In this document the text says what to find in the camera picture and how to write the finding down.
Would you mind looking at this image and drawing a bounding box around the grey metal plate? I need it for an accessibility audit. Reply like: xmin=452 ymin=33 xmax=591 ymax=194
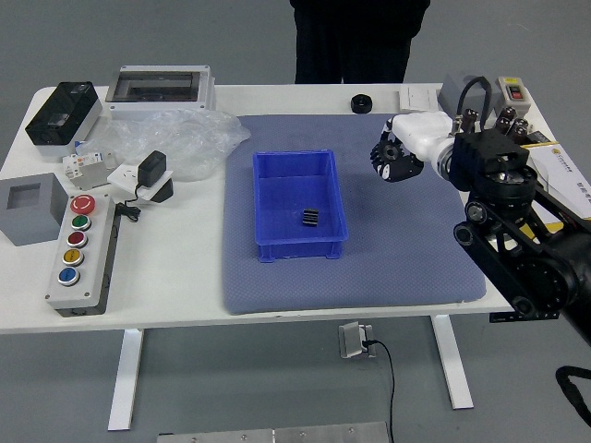
xmin=155 ymin=421 xmax=390 ymax=443

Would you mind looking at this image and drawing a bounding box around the black socket base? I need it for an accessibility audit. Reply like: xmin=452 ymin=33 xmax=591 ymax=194
xmin=146 ymin=178 xmax=175 ymax=204

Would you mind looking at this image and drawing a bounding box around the clear plastic bag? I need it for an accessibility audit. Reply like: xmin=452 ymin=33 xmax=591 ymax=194
xmin=76 ymin=108 xmax=252 ymax=184

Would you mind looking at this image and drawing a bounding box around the blue plastic bin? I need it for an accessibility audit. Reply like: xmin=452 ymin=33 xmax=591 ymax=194
xmin=251 ymin=148 xmax=349 ymax=264

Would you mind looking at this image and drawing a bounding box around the black floor cable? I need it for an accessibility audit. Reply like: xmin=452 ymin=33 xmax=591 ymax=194
xmin=362 ymin=339 xmax=397 ymax=443

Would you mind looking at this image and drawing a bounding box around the white circuit breaker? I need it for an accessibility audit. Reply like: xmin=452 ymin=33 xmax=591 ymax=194
xmin=62 ymin=150 xmax=122 ymax=191

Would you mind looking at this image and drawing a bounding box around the black table control panel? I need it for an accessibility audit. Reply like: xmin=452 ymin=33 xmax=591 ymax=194
xmin=488 ymin=312 xmax=562 ymax=324

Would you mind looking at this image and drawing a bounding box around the black power adapter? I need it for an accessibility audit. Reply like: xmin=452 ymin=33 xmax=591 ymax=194
xmin=135 ymin=150 xmax=168 ymax=189

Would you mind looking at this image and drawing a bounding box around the grey block with square hole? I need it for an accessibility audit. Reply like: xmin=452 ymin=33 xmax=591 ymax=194
xmin=0 ymin=173 xmax=70 ymax=248

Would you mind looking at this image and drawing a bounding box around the beige red-green button switch box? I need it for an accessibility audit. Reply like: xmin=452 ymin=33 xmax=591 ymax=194
xmin=497 ymin=75 xmax=531 ymax=114

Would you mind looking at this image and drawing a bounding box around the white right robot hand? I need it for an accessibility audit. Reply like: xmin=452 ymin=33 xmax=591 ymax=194
xmin=369 ymin=111 xmax=457 ymax=185

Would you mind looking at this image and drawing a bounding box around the person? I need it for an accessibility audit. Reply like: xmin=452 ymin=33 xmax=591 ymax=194
xmin=289 ymin=0 xmax=430 ymax=85

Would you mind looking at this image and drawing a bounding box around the black adapter cable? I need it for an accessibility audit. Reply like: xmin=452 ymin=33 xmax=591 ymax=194
xmin=113 ymin=184 xmax=144 ymax=223

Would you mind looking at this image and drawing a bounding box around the yellow and white cardboard box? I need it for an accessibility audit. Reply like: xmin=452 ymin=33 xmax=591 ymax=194
xmin=514 ymin=141 xmax=591 ymax=245

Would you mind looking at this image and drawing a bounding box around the white wall switch plate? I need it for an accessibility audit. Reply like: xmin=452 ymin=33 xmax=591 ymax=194
xmin=397 ymin=85 xmax=439 ymax=114

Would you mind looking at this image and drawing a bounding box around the grey five-button control box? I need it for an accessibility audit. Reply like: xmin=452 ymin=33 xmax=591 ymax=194
xmin=44 ymin=193 xmax=122 ymax=318

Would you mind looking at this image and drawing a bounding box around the black round nut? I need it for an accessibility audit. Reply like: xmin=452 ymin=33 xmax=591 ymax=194
xmin=349 ymin=94 xmax=374 ymax=115

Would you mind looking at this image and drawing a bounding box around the grey enclosure with clear lid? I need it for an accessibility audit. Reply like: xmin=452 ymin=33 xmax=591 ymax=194
xmin=104 ymin=65 xmax=217 ymax=122

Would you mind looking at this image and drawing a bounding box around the blue-grey mat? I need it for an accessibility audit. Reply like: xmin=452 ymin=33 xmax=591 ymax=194
xmin=220 ymin=113 xmax=488 ymax=316

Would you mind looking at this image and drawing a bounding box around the big black gear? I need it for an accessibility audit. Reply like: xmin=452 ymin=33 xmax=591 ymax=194
xmin=371 ymin=137 xmax=410 ymax=174

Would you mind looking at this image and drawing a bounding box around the grey block with round hole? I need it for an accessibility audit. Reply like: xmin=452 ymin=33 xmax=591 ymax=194
xmin=437 ymin=71 xmax=502 ymax=112

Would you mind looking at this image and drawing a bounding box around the white table leg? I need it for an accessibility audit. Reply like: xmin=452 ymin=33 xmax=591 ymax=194
xmin=107 ymin=329 xmax=145 ymax=433
xmin=431 ymin=315 xmax=476 ymax=411

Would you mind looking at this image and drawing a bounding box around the white socket plate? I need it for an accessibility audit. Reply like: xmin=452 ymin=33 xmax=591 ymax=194
xmin=106 ymin=162 xmax=175 ymax=203

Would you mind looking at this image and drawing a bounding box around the silver floor socket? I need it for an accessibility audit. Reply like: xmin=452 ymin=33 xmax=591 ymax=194
xmin=338 ymin=321 xmax=378 ymax=360

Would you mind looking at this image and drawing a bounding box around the black box with white base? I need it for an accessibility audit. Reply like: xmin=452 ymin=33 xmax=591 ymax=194
xmin=24 ymin=81 xmax=103 ymax=159

